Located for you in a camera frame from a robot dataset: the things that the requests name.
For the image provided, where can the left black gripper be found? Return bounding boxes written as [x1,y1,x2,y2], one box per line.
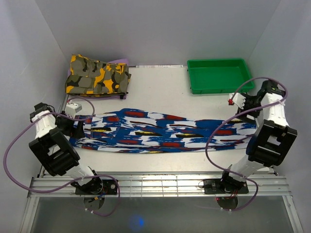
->
[54,111,85,139]

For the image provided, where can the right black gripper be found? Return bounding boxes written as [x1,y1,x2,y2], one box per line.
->
[234,92,263,125]

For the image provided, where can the blue white red patterned trousers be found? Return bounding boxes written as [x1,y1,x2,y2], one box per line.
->
[69,108,256,153]

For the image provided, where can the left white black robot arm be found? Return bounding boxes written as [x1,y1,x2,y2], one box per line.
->
[29,102,104,194]

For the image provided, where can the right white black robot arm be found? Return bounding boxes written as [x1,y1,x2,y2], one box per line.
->
[219,80,297,193]

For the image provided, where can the camouflage yellow green trousers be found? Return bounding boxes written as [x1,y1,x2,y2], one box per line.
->
[64,53,132,97]

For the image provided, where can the green plastic tray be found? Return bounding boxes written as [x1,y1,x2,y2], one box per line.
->
[187,58,252,95]

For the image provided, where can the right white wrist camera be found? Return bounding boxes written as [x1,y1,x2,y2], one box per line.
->
[228,93,246,109]

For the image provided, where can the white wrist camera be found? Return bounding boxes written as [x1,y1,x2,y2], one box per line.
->
[228,93,246,109]
[65,102,82,118]

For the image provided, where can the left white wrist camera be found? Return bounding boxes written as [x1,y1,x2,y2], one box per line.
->
[65,102,82,118]

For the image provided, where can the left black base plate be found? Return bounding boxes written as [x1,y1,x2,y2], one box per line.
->
[71,178,117,195]

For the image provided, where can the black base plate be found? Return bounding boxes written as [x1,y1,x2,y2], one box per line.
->
[203,178,249,195]
[71,178,117,195]

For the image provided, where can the aluminium frame rail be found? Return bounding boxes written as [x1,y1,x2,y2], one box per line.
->
[28,172,291,198]

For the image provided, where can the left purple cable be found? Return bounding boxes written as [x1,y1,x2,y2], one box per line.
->
[2,97,121,217]

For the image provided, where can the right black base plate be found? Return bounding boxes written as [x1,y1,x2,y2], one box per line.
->
[203,178,249,195]

